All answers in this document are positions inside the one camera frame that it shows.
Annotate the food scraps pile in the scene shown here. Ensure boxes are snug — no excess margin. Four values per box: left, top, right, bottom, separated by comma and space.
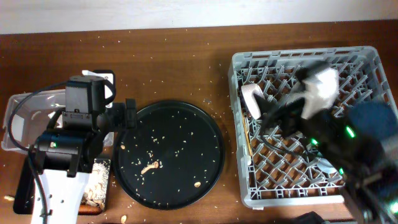
81, 159, 111, 210

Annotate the orange carrot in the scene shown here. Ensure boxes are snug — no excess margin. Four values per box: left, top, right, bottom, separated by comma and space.
78, 205, 103, 215

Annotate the wooden chopstick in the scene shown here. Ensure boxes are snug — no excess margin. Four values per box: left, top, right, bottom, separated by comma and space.
243, 114, 252, 157

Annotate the food scrap on tray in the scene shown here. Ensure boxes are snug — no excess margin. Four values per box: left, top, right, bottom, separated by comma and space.
141, 161, 159, 175

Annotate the white plastic fork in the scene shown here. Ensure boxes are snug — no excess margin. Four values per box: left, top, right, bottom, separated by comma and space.
246, 155, 252, 166

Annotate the peanut on table edge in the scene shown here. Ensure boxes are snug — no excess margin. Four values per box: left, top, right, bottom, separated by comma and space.
121, 215, 127, 224

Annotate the black rectangular waste tray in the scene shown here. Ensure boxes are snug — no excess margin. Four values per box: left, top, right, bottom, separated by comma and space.
13, 159, 107, 215

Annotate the grey plastic dishwasher rack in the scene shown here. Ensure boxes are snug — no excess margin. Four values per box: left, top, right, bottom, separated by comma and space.
228, 46, 396, 209

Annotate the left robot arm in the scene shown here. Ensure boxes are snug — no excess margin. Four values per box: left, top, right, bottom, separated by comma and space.
7, 75, 137, 223

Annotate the pink bowl with food scraps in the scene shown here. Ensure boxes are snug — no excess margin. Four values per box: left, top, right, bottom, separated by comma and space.
241, 83, 264, 119

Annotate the round black serving tray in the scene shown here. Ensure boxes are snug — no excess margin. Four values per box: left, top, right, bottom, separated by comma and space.
113, 100, 226, 210

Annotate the light blue cup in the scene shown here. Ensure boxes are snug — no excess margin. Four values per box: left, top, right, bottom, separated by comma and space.
316, 158, 337, 174

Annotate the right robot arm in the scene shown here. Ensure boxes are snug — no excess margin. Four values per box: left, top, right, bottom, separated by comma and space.
254, 95, 397, 223

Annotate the clear plastic waste bin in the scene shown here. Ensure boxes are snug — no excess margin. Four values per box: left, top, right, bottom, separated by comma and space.
1, 87, 110, 159

